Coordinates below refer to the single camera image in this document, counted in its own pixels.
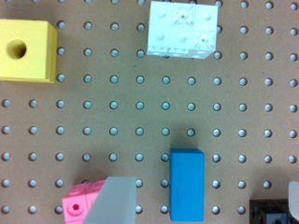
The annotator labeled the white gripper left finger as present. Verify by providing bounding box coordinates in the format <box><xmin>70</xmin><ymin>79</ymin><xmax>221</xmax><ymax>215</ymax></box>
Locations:
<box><xmin>82</xmin><ymin>176</ymin><xmax>136</xmax><ymax>224</ymax></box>

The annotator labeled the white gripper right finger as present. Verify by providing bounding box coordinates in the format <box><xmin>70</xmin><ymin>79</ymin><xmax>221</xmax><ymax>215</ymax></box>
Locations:
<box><xmin>288</xmin><ymin>181</ymin><xmax>299</xmax><ymax>219</ymax></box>

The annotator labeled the blue rectangular block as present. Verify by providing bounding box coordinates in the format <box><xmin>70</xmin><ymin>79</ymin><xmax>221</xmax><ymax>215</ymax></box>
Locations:
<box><xmin>169</xmin><ymin>148</ymin><xmax>205</xmax><ymax>222</ymax></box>

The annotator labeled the pink interlocking cube block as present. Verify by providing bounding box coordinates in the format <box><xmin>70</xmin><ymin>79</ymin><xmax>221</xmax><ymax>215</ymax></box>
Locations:
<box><xmin>62</xmin><ymin>180</ymin><xmax>105</xmax><ymax>224</ymax></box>

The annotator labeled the black interlocking cube block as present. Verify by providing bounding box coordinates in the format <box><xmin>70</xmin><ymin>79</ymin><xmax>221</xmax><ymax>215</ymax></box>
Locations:
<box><xmin>249</xmin><ymin>199</ymin><xmax>299</xmax><ymax>224</ymax></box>

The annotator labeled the brown pegboard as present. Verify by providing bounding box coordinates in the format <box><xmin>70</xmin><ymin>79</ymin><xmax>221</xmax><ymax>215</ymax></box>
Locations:
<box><xmin>0</xmin><ymin>0</ymin><xmax>299</xmax><ymax>224</ymax></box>

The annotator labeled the yellow block with hole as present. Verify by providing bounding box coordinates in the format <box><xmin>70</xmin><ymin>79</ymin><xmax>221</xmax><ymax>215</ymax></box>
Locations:
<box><xmin>0</xmin><ymin>19</ymin><xmax>58</xmax><ymax>83</ymax></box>

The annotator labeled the white interlocking cube block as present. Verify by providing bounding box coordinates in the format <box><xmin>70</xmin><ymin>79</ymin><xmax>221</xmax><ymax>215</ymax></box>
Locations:
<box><xmin>147</xmin><ymin>1</ymin><xmax>218</xmax><ymax>60</ymax></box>

